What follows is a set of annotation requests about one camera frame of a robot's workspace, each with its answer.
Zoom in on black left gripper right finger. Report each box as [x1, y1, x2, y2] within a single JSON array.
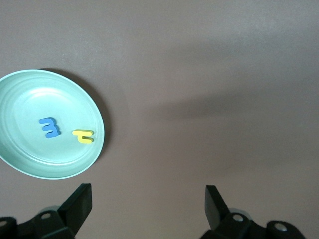
[[201, 185, 305, 239]]

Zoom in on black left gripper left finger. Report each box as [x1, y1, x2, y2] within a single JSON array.
[[0, 183, 93, 239]]

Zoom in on yellow lowercase letter h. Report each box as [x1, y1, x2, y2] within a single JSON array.
[[72, 129, 95, 144]]

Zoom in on blue lowercase letter m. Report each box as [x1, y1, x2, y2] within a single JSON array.
[[38, 118, 61, 139]]

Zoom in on green plate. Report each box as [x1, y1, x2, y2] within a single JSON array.
[[0, 69, 106, 180]]

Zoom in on brown table cover sheet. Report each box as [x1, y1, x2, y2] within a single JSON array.
[[0, 0, 319, 239]]

